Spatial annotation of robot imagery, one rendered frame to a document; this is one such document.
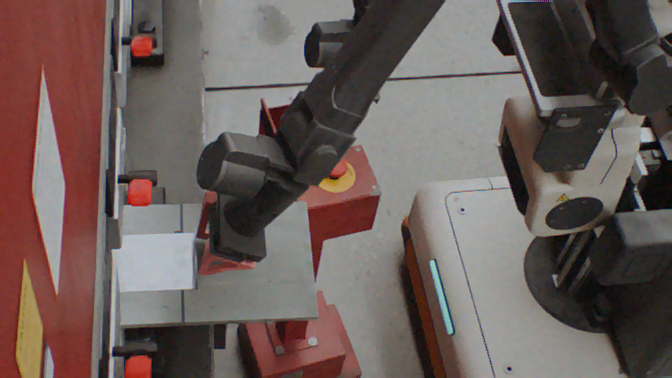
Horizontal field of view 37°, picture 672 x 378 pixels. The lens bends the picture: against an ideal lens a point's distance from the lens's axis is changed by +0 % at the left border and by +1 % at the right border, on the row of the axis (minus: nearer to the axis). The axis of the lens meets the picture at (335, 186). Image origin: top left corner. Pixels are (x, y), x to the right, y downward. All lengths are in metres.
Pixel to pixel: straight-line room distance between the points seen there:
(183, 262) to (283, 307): 0.14
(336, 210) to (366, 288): 0.82
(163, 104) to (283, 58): 1.30
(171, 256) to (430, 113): 1.63
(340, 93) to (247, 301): 0.33
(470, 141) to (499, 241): 0.58
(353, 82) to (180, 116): 0.58
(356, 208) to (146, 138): 0.37
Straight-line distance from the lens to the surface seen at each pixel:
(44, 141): 0.55
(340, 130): 1.11
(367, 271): 2.50
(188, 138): 1.59
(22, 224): 0.48
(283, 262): 1.31
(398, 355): 2.40
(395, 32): 1.07
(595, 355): 2.20
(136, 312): 1.28
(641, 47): 1.26
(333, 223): 1.70
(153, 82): 1.66
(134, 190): 0.99
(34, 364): 0.51
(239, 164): 1.12
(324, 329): 2.27
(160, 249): 1.32
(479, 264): 2.23
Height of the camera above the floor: 2.12
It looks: 54 degrees down
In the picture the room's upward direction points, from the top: 11 degrees clockwise
